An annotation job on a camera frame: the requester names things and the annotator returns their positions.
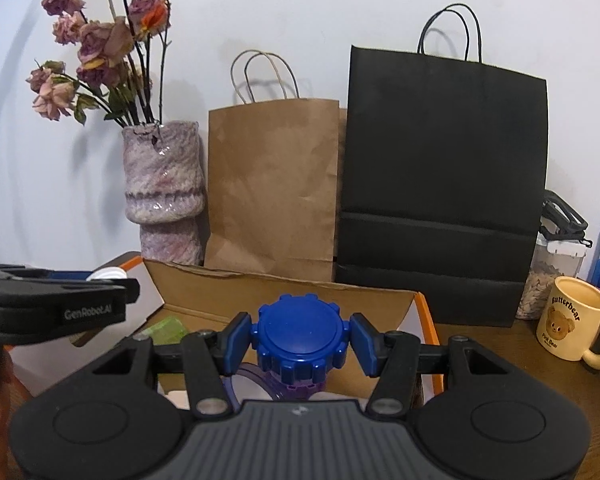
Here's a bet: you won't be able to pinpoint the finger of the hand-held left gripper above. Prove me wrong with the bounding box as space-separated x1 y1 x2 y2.
0 262 95 284
7 278 141 307

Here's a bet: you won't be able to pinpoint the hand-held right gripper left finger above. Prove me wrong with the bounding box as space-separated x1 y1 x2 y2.
92 311 254 418

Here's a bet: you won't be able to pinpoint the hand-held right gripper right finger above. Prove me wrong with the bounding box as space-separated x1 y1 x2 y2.
349 313 512 418

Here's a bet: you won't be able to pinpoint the large round blue lid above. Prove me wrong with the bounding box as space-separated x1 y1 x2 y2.
224 364 281 402

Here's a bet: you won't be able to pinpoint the small notched blue lid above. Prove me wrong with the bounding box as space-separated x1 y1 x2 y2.
251 295 352 386

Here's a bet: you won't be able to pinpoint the red cardboard box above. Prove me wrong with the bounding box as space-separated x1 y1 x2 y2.
10 255 441 411

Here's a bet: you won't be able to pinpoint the green plastic bottle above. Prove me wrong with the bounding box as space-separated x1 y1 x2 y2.
142 317 187 347

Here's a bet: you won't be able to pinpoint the purple notched lid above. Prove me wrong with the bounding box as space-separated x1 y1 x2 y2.
275 372 328 401

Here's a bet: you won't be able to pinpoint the mottled pink vase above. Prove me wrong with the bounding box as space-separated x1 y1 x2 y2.
122 120 206 267

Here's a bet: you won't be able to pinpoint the brown paper bag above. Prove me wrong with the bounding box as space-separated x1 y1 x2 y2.
203 50 341 283

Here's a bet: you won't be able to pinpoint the black paper bag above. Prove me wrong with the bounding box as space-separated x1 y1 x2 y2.
334 3 550 327

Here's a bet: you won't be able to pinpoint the clear container with black lid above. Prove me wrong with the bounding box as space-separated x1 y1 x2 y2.
516 190 593 321

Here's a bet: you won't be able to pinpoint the yellow bear mug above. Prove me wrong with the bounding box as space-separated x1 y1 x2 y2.
536 276 600 370

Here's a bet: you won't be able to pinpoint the dried pink roses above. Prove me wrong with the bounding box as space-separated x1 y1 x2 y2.
26 0 173 128

